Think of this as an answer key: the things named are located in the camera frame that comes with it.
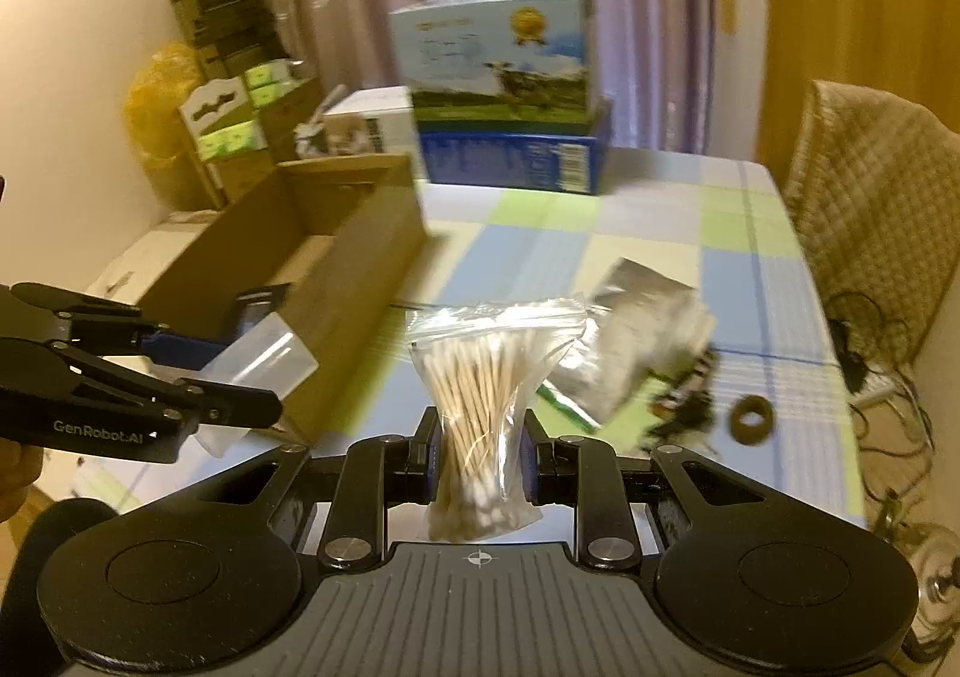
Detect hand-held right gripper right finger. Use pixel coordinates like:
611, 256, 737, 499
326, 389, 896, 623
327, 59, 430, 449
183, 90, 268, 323
521, 411, 758, 569

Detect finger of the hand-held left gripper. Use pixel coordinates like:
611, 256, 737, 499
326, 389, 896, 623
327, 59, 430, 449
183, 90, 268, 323
9, 281, 227, 370
0, 338, 284, 428

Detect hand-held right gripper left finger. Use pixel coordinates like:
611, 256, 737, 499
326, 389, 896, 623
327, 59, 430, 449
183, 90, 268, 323
191, 407, 443, 569

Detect clear plastic box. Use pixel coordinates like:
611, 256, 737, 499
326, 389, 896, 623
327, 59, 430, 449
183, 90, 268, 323
199, 313, 320, 459

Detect bag of cotton swabs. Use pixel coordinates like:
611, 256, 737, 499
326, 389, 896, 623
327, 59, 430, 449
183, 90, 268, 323
405, 298, 587, 543

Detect silver foil packet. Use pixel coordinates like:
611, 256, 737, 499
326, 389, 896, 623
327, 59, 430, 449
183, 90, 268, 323
540, 257, 717, 423

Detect cardboard box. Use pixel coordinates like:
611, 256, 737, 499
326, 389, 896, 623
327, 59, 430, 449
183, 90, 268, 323
139, 152, 430, 445

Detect brown fuzzy hair tie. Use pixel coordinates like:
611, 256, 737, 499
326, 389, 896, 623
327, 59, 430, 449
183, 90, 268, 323
730, 394, 775, 443

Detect person's left hand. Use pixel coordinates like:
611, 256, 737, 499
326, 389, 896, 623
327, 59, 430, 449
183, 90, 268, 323
0, 441, 43, 525

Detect dark small object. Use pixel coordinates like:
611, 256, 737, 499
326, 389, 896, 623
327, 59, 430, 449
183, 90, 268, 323
235, 288, 291, 342

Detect checked tablecloth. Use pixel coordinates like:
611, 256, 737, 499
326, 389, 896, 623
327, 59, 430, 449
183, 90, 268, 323
97, 144, 872, 550

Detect stack of green tissue packs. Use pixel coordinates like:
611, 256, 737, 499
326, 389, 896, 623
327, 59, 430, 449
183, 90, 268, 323
243, 60, 302, 109
196, 120, 256, 163

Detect yellow mesh bag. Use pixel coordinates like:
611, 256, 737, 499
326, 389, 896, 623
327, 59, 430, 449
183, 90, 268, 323
122, 41, 209, 211

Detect brown storage carton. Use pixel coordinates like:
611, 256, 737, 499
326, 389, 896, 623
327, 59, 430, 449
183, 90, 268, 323
244, 56, 325, 199

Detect white display carton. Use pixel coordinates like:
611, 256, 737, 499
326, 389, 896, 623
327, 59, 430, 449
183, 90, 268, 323
177, 75, 260, 209

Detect bin of clutter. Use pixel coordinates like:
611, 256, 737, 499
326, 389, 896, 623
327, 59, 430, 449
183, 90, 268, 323
294, 88, 347, 159

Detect white printed box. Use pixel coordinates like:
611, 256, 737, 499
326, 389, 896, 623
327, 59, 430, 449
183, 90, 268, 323
319, 86, 425, 179

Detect flat dark blue box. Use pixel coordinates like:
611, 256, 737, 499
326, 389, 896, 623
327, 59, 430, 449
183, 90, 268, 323
415, 99, 613, 196

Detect white power strip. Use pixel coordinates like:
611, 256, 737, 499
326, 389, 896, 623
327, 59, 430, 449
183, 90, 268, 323
853, 379, 899, 409

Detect blue cow print carton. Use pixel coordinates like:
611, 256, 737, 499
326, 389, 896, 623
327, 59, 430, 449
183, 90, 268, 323
388, 0, 601, 127

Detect round metal stand base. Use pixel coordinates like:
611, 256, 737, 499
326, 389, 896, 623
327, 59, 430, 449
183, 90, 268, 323
896, 518, 960, 652

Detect chair with quilted cover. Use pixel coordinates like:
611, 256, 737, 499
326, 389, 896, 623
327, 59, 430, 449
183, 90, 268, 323
782, 79, 960, 364

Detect black floor cables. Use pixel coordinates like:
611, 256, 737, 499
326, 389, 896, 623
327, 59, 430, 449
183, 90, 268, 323
823, 287, 927, 505

